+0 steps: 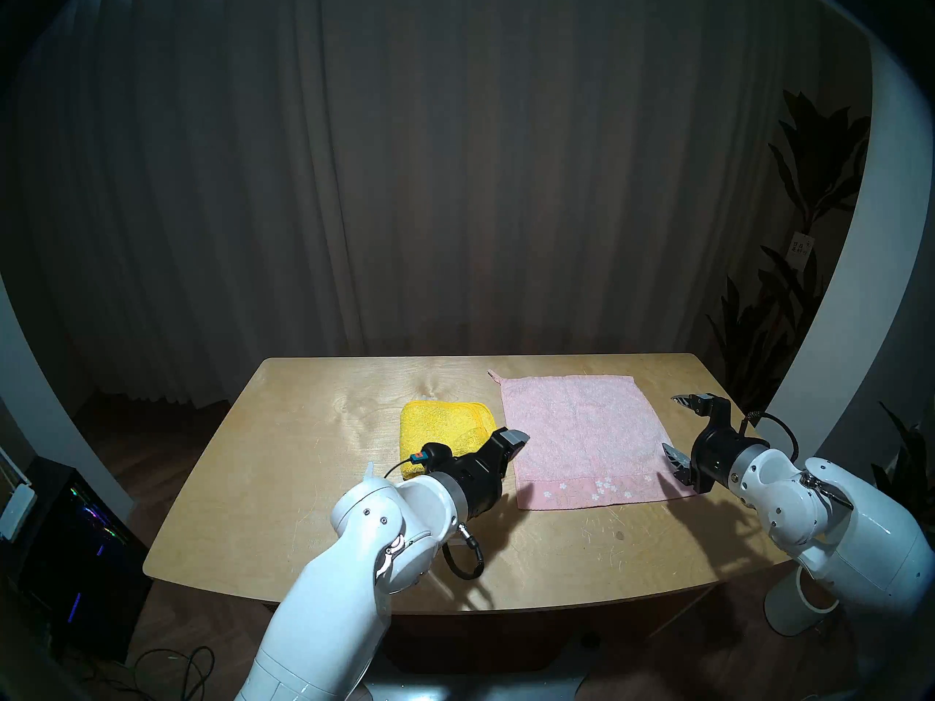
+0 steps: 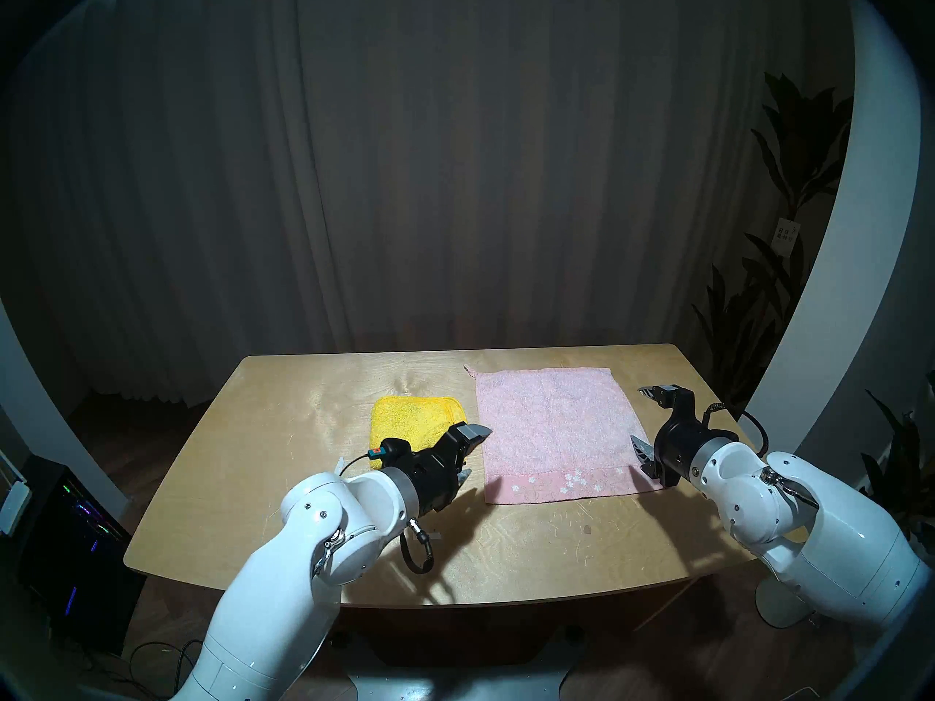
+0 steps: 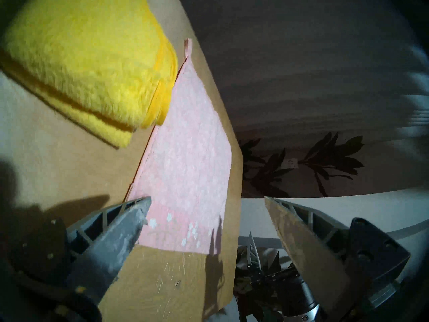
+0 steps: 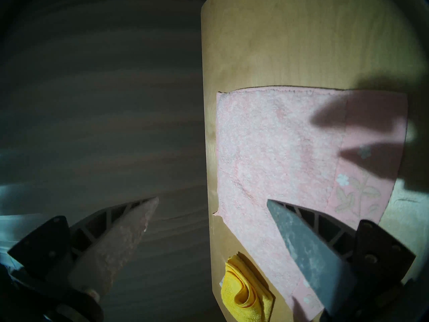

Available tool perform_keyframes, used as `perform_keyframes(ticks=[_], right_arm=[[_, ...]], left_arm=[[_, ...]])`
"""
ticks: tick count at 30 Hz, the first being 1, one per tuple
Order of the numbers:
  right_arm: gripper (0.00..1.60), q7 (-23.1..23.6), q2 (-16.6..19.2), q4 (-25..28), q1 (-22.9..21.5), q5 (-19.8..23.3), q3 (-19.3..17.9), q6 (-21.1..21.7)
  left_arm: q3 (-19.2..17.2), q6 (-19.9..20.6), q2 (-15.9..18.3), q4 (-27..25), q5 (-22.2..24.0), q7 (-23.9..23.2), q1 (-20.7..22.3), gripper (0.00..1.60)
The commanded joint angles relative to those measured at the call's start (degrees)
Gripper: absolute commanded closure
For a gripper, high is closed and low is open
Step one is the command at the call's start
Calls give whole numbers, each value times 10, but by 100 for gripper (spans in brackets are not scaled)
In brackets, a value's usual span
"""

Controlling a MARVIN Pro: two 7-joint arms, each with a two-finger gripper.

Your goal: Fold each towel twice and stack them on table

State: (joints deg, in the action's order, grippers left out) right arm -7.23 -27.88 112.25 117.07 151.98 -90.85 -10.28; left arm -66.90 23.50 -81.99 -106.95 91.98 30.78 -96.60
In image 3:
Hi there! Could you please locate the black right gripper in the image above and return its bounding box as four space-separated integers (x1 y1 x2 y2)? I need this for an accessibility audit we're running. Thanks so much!
246 232 315 308

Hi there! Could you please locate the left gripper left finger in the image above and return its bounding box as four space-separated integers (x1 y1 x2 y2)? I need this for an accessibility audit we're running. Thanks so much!
7 196 152 305

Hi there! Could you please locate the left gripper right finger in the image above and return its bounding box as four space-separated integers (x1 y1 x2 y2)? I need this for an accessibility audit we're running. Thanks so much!
264 196 411 315

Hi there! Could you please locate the pink terry towel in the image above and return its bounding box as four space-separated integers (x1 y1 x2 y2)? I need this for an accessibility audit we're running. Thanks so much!
122 38 233 256

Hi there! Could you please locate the yellow terry towel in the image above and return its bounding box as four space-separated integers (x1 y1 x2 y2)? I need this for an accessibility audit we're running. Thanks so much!
0 0 179 149

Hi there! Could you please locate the tall dark leafy plant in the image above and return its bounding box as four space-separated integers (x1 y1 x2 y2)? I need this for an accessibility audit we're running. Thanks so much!
240 132 365 198

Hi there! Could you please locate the grey pleated curtain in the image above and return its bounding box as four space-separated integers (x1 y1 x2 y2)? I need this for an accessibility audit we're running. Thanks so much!
174 0 429 191

